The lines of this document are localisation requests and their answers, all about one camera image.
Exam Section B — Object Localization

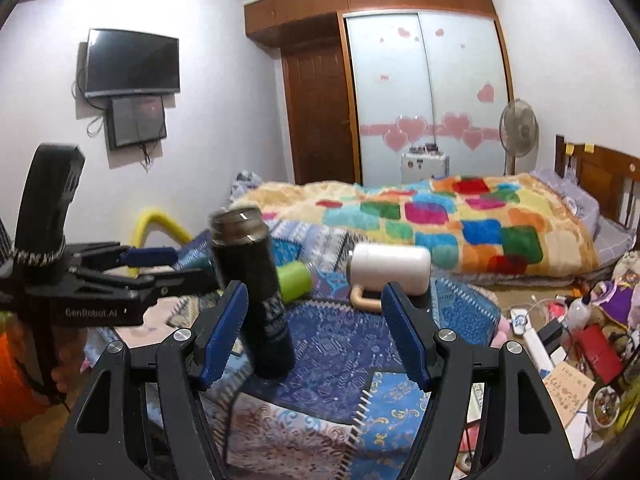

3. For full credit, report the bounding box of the yellow foam tube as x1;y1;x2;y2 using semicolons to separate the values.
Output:
128;208;194;279

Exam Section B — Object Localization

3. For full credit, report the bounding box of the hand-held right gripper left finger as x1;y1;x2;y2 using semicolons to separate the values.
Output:
56;280;250;480

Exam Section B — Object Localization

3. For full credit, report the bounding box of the wooden overhead cabinet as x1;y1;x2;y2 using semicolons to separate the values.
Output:
243;0;502;49

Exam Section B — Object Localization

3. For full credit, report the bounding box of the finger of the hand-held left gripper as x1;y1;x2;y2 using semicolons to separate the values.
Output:
70;241;181;281
75;266;222;307

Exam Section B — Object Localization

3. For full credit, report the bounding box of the wooden bed headboard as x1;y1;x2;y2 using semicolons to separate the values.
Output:
554;133;640;252

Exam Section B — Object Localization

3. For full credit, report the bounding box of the red box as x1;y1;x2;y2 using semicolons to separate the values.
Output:
576;324;626;377

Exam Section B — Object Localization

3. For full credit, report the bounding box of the person's left hand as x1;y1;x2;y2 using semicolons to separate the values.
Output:
50;329;88;393

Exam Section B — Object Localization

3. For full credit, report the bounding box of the small black wall monitor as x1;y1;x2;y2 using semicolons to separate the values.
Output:
105;94;169;150

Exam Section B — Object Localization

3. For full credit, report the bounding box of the bowl with small bits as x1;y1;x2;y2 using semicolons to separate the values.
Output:
591;384;622;429

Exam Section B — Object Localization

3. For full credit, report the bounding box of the brown cardboard sheet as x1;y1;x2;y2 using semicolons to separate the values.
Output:
541;366;597;427

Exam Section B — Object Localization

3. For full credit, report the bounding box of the colourful patchwork fleece blanket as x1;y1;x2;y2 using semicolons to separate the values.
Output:
229;172;601;277

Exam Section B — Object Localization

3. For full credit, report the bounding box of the green cup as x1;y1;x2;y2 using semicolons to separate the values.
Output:
274;259;321;305

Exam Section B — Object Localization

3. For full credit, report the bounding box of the white cup with wooden handle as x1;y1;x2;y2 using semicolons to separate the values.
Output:
348;243;432;314

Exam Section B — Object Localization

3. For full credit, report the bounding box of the wardrobe with heart stickers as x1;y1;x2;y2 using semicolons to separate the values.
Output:
342;9;514;189

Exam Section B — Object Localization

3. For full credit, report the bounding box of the standing electric fan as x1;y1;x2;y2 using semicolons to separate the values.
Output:
498;98;540;177

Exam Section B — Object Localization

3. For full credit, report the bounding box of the white squeeze bottle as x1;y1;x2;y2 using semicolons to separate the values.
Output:
566;297;599;332

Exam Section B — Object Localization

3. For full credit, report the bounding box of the purple cloth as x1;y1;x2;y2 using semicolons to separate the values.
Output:
594;259;640;332

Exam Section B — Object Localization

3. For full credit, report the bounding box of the white power strip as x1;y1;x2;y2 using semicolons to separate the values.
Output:
521;329;557;372

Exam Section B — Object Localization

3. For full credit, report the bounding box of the black wall television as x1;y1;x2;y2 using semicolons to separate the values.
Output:
83;28;181;100

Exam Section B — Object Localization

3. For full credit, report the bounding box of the black insulated cup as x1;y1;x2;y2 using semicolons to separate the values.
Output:
208;206;297;380

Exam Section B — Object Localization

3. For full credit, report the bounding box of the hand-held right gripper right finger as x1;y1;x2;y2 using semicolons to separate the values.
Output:
380;281;577;480

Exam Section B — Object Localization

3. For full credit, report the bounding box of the brown wooden door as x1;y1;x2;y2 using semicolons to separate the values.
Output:
280;41;359;187

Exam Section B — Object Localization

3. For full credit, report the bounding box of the small white cabinet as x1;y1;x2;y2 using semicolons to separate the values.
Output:
399;145;450;187

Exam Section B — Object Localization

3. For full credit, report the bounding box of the grey pillow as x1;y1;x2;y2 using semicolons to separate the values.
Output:
531;167;601;227

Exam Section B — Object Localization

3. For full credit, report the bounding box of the blue patchwork quilt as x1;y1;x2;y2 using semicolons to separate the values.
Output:
84;220;502;480

